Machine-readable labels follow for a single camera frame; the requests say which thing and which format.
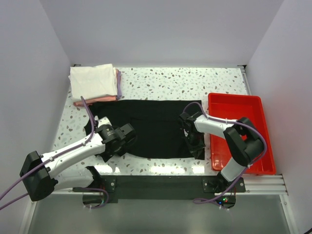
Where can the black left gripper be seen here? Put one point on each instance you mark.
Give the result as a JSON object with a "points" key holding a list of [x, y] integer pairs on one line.
{"points": [[111, 153]]}

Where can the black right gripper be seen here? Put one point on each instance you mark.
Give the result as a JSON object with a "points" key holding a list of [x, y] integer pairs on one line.
{"points": [[196, 149]]}

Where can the black t shirt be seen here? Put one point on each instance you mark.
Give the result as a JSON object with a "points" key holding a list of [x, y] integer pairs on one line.
{"points": [[159, 132]]}

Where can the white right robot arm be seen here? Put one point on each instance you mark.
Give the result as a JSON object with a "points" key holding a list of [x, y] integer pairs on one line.
{"points": [[244, 141]]}

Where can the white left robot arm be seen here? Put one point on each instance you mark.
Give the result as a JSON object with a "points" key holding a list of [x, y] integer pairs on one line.
{"points": [[46, 173]]}

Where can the folded purple t shirt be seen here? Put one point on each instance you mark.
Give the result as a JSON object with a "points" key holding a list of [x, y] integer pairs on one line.
{"points": [[119, 93]]}

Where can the folded pink t shirt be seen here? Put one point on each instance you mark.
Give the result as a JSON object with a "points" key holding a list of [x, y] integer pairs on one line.
{"points": [[107, 98]]}

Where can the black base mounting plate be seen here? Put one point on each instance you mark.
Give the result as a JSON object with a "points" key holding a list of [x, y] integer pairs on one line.
{"points": [[110, 188]]}

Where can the folded white t shirt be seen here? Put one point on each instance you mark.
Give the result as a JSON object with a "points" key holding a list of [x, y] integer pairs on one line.
{"points": [[92, 80]]}

